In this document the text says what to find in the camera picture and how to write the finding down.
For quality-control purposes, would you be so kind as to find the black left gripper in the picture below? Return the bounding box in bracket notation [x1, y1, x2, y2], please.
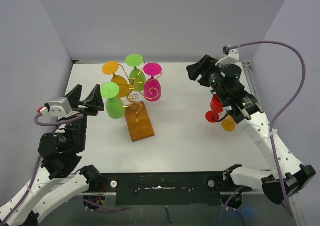
[67, 83, 104, 151]

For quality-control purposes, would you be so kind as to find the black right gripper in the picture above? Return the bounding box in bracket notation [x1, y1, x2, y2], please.
[186, 55, 229, 101]

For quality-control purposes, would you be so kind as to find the green plastic wine glass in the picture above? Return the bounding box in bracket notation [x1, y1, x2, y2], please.
[100, 82, 126, 119]
[125, 53, 146, 92]

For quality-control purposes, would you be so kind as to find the orange plastic wine glass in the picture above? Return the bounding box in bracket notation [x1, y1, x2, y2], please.
[221, 115, 236, 132]
[102, 61, 132, 98]

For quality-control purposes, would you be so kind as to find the red plastic wine glass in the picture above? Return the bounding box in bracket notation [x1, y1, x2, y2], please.
[205, 94, 224, 123]

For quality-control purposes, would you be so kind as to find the pink plastic wine glass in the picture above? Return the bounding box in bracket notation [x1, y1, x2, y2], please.
[143, 62, 162, 102]

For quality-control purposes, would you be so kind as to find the gold wire wine glass rack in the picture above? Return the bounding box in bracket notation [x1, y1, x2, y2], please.
[124, 64, 155, 142]

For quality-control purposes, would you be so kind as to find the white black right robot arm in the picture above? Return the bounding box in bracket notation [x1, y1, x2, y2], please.
[186, 55, 316, 205]

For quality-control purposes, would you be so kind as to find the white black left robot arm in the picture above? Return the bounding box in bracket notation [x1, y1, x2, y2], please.
[0, 84, 105, 226]

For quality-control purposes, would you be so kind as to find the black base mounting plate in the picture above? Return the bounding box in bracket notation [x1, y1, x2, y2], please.
[82, 171, 238, 206]

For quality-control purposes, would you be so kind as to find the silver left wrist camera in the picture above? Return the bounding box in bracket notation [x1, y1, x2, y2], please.
[37, 97, 78, 118]

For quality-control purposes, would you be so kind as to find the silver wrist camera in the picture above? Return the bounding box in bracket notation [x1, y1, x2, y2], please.
[215, 45, 240, 67]
[37, 97, 78, 118]

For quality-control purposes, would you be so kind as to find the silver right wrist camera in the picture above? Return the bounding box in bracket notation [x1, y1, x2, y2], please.
[215, 45, 240, 67]

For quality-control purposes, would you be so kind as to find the aluminium frame rail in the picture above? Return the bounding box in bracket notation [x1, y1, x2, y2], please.
[241, 60, 300, 194]

